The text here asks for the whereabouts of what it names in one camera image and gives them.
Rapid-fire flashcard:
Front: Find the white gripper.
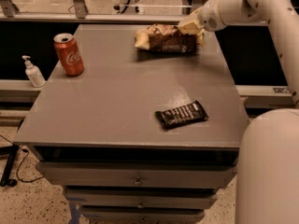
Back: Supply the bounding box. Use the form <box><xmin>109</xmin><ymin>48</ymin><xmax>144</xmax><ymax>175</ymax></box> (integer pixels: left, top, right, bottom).
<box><xmin>177</xmin><ymin>0</ymin><xmax>226</xmax><ymax>47</ymax></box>

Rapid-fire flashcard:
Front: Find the brown chip bag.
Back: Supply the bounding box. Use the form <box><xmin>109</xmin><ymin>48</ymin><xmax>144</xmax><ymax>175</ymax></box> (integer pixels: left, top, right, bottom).
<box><xmin>135</xmin><ymin>24</ymin><xmax>197</xmax><ymax>53</ymax></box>

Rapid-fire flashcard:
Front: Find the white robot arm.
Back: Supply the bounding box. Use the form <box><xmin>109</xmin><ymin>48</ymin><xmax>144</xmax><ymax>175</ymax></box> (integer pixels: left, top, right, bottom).
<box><xmin>178</xmin><ymin>0</ymin><xmax>299</xmax><ymax>224</ymax></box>

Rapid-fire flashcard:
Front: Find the black rxbar chocolate bar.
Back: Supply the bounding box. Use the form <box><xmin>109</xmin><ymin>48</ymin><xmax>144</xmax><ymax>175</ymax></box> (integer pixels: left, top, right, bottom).
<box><xmin>155</xmin><ymin>101</ymin><xmax>208</xmax><ymax>129</ymax></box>

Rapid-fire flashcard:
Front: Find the grey drawer cabinet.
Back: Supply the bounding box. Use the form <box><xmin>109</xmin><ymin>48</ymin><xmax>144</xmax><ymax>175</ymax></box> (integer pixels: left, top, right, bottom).
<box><xmin>13</xmin><ymin>23</ymin><xmax>250</xmax><ymax>224</ymax></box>

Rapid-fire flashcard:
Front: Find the red coca-cola can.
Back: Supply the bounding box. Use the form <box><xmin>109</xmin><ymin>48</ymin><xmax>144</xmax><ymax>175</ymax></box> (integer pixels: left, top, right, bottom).
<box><xmin>53</xmin><ymin>33</ymin><xmax>84</xmax><ymax>77</ymax></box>

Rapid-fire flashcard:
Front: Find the white pump sanitizer bottle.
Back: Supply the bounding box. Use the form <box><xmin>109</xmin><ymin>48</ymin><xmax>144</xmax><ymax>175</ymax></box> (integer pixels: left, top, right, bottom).
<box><xmin>22</xmin><ymin>55</ymin><xmax>46</xmax><ymax>88</ymax></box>

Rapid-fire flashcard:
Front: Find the top grey drawer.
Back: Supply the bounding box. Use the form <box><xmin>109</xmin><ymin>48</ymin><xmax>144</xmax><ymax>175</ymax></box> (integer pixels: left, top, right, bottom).
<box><xmin>36</xmin><ymin>162</ymin><xmax>236</xmax><ymax>189</ymax></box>

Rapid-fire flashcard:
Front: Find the grey drawer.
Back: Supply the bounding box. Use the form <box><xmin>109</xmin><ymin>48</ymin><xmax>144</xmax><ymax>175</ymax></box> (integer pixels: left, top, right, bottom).
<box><xmin>36</xmin><ymin>162</ymin><xmax>236</xmax><ymax>189</ymax></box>
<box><xmin>80</xmin><ymin>206</ymin><xmax>205</xmax><ymax>224</ymax></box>
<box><xmin>64</xmin><ymin>188</ymin><xmax>217</xmax><ymax>209</ymax></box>

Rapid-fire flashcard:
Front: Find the middle grey drawer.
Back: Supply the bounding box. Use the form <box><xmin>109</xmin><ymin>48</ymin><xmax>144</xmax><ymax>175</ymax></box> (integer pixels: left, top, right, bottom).
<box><xmin>64</xmin><ymin>188</ymin><xmax>217</xmax><ymax>209</ymax></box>

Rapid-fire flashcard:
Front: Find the bottom grey drawer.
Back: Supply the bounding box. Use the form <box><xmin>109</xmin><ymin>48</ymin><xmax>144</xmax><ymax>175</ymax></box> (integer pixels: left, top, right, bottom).
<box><xmin>80</xmin><ymin>206</ymin><xmax>205</xmax><ymax>224</ymax></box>

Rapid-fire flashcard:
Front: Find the black stand leg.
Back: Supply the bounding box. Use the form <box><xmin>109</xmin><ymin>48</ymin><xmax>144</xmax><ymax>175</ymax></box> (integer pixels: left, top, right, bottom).
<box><xmin>0</xmin><ymin>145</ymin><xmax>18</xmax><ymax>187</ymax></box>

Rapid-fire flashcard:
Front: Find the black cable on floor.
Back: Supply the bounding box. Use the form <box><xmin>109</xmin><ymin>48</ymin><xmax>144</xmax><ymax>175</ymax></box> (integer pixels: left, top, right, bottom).
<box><xmin>0</xmin><ymin>133</ymin><xmax>45</xmax><ymax>184</ymax></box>

